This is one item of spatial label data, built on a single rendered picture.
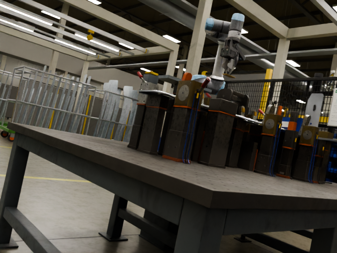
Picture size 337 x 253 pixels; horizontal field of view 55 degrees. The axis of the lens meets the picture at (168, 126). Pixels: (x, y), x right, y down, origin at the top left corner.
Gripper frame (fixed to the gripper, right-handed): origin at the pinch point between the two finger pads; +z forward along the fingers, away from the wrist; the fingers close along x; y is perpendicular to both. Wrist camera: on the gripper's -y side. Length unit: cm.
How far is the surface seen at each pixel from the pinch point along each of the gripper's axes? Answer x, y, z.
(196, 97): 33, 48, 25
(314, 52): -541, -929, -345
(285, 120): -20, -93, 14
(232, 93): -6.8, -13.1, 9.6
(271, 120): 25.9, -14.3, 24.1
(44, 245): 4, 90, 101
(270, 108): 22.9, -15.7, 17.0
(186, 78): 23, 49, 16
